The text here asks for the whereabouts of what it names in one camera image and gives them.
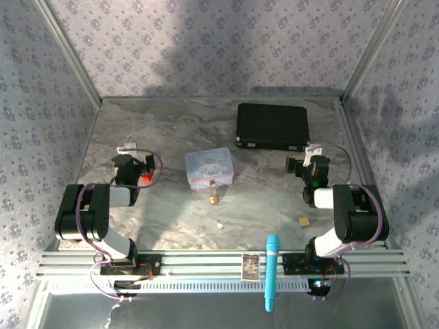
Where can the red block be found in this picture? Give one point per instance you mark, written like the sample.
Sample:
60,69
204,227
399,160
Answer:
148,178

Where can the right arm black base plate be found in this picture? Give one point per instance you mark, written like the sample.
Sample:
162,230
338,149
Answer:
291,264

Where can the black hard case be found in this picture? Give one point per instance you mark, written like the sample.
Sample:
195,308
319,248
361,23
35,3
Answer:
272,125

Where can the colourful picture card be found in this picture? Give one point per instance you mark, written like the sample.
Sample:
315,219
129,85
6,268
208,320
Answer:
250,267

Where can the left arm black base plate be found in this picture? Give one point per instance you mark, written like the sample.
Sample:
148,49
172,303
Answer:
151,265

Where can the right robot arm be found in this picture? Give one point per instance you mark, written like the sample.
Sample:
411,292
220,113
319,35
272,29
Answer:
324,198

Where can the aluminium frame post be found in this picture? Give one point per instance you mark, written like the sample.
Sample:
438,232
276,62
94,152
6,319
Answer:
372,51
70,55

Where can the pastel cartoon tin box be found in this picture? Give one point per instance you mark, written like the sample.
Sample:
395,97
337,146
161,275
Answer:
207,166

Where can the small gold square tile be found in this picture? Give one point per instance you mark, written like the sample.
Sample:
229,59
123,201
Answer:
303,221

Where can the aluminium mounting rail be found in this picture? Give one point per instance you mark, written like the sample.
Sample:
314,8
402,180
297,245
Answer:
205,262

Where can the brass padlock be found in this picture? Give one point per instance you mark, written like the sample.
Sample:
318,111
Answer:
214,198

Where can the small silver key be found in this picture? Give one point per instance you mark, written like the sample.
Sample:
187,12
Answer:
221,225

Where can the black controller board with light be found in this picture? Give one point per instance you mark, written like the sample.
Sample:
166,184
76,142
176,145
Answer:
320,286

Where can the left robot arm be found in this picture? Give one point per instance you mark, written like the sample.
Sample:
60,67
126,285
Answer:
120,196

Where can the aluminium side rail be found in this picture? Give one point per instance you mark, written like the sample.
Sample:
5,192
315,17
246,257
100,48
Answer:
358,164

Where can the blue toy microphone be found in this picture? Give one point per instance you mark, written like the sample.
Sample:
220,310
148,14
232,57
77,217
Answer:
272,267

